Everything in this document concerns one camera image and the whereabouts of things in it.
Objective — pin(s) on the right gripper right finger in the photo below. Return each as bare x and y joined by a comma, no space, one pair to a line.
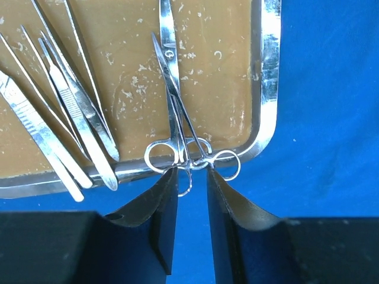
252,245

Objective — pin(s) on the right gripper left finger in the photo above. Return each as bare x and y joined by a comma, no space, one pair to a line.
134,244

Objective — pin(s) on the steel forceps clamp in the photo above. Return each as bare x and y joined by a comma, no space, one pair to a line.
185,133
167,56

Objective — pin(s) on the blue surgical cloth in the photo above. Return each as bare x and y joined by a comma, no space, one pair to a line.
323,157

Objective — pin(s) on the steel tray orange liner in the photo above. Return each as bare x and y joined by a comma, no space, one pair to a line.
228,66

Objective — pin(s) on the steel scalpel handle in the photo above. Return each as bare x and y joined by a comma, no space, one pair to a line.
63,162

